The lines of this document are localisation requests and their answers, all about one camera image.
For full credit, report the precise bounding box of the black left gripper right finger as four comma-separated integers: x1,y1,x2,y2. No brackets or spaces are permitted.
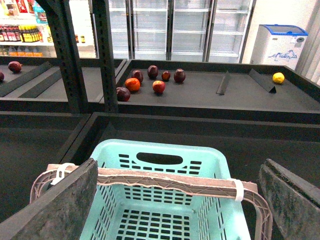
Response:
259,158,320,240

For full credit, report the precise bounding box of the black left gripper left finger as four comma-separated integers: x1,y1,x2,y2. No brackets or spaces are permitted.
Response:
0,159,98,240

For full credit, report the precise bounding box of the brown basket carry handle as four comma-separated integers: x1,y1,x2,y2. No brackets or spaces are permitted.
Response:
29,163,273,240

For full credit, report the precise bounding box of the turquoise plastic shopping basket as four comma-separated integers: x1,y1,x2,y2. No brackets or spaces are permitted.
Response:
80,139,250,240

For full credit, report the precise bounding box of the dark apple far left edge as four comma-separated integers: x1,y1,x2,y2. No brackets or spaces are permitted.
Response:
0,72,5,82

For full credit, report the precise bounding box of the dark apple left shelf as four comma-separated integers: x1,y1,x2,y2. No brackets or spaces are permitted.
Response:
8,61,23,74

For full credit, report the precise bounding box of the dark red apple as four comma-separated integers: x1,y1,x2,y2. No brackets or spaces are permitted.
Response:
131,70,144,83
147,65,159,80

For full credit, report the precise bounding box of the dark red apple back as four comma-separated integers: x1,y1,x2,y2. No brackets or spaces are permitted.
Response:
147,65,159,80

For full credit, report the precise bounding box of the dark purple apple right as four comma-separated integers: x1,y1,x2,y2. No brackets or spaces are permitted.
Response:
173,68,186,84

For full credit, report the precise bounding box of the small red apple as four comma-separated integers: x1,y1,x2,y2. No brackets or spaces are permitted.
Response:
161,71,171,82

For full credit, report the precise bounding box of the white zip tie left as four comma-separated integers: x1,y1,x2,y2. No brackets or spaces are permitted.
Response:
50,163,75,186

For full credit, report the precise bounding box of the white zip tie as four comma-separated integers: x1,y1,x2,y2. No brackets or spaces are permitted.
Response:
50,163,75,186
233,179,244,202

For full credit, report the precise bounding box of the white zip tie right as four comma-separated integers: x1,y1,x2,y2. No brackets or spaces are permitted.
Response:
233,179,244,202

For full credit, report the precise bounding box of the black shelf divider right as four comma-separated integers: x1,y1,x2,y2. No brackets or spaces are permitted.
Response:
249,68,277,94

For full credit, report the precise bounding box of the black shelf divider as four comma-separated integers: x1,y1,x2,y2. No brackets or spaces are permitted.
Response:
216,71,231,96
249,68,277,94

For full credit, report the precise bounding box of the black divider shelf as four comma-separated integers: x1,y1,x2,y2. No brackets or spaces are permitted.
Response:
19,70,62,99
0,61,53,98

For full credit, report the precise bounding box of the yellow lemon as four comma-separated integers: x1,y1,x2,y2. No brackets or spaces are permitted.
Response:
272,72,285,85

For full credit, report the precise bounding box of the orange persimmon fruit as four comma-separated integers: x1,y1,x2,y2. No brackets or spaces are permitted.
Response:
124,77,141,92

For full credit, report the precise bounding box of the white chest freezer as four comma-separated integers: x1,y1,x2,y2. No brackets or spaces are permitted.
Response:
250,24,309,70

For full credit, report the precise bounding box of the grocery shelf with bottles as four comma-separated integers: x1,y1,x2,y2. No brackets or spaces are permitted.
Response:
0,0,95,58

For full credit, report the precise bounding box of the black metal shelf upright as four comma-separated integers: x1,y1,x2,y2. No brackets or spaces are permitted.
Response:
37,0,89,113

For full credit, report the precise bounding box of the glass door refrigerator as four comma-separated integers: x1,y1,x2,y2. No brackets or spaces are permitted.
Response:
109,0,256,63

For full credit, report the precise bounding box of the black metal shelf post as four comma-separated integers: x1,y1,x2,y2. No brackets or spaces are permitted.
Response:
92,0,118,113

